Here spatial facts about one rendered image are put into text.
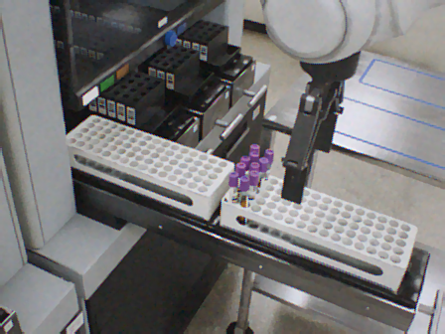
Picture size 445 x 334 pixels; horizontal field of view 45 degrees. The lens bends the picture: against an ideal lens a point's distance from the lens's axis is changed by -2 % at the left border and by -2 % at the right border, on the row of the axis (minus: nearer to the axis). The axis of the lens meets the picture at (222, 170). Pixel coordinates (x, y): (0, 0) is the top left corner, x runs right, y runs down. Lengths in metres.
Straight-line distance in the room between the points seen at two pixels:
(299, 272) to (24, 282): 0.44
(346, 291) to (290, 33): 0.50
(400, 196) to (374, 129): 1.20
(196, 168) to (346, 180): 1.48
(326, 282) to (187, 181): 0.27
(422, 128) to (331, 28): 0.80
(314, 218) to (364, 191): 1.47
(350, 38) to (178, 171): 0.53
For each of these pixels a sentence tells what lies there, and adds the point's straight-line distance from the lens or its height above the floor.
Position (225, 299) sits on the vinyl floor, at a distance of 1.84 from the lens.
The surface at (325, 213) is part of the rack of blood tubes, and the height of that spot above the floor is 0.86.
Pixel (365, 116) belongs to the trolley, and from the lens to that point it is 1.22.
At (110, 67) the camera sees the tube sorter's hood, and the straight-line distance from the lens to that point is 0.95.
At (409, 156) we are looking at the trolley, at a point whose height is 0.82.
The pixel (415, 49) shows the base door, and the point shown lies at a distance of 3.20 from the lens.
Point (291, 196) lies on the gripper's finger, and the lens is 0.77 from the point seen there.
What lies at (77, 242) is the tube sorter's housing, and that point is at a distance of 1.00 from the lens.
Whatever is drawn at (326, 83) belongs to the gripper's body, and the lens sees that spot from 0.71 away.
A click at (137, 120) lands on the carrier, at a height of 0.84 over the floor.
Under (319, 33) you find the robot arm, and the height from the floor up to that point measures 1.26.
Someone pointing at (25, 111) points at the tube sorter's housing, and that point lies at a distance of 0.83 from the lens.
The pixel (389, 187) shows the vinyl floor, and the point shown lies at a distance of 2.39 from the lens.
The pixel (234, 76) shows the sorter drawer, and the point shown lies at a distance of 1.30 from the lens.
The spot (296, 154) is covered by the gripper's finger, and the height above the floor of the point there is 1.03.
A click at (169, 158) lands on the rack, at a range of 0.95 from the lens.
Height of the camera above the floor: 1.45
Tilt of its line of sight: 39 degrees down
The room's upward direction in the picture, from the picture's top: 5 degrees clockwise
